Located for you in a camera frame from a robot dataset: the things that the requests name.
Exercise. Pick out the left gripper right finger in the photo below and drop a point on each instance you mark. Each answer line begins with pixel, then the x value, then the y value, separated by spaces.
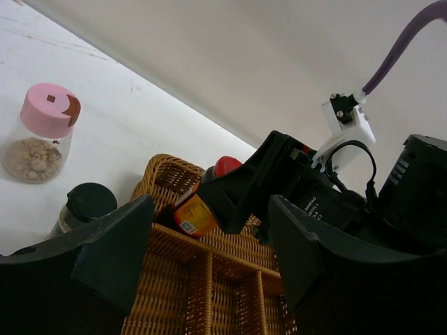
pixel 338 284

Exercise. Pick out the brown wicker tray basket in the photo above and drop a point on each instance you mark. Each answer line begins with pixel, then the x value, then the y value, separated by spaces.
pixel 220 284

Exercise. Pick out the pink lid spice jar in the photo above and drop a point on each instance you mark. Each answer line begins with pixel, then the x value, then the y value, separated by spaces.
pixel 38 146

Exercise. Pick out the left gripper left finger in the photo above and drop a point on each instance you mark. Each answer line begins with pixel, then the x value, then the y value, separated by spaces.
pixel 81 282

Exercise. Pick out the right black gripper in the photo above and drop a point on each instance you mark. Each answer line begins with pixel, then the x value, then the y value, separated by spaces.
pixel 282 166

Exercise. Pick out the red lid sauce jar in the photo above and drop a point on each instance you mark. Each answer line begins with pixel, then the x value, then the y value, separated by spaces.
pixel 191 215

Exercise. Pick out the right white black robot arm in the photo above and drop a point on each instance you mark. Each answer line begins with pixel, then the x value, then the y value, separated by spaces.
pixel 412 201

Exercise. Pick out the black cap pepper bottle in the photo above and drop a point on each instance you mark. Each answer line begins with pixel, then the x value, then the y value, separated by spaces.
pixel 85 203

